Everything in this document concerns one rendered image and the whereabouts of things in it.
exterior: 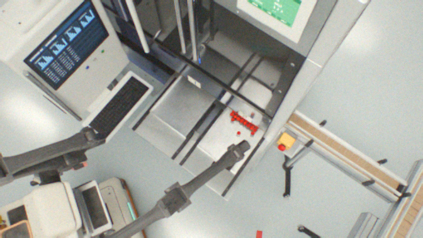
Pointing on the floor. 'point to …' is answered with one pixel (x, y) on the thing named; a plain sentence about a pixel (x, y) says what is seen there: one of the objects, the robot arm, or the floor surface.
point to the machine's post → (315, 63)
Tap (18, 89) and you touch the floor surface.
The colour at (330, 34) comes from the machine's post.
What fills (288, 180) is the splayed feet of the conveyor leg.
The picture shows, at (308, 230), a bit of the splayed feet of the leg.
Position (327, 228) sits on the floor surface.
